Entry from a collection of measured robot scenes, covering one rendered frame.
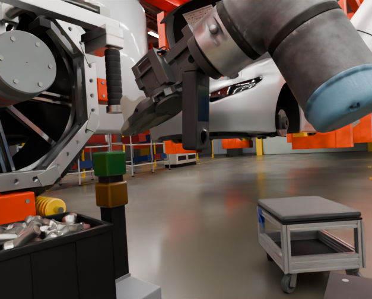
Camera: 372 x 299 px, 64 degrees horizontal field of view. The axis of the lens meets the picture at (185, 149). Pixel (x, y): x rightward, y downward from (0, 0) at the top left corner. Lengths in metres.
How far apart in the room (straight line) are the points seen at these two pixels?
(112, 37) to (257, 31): 0.43
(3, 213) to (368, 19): 0.79
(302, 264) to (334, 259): 0.14
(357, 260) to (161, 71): 1.27
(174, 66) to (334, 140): 3.56
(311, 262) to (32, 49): 1.26
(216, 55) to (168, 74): 0.09
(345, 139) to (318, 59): 3.59
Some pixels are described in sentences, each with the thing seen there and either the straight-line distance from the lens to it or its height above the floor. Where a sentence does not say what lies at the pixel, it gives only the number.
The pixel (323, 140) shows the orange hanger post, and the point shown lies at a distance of 3.97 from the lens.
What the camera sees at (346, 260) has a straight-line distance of 1.50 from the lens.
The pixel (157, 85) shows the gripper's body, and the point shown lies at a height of 0.76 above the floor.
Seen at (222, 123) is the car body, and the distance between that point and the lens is 3.10.
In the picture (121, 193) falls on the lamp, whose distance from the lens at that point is 0.50.
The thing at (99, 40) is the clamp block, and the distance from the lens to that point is 0.75.
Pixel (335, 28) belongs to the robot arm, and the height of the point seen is 0.77.
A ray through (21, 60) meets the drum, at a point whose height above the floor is 0.85.
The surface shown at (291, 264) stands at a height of 0.13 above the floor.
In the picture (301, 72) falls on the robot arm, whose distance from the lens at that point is 0.36.
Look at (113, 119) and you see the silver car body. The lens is 1.46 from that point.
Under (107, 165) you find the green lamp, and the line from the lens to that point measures 0.48.
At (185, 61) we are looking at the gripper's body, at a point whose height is 0.79.
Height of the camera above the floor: 0.66
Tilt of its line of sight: 1 degrees down
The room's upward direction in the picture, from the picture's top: 3 degrees counter-clockwise
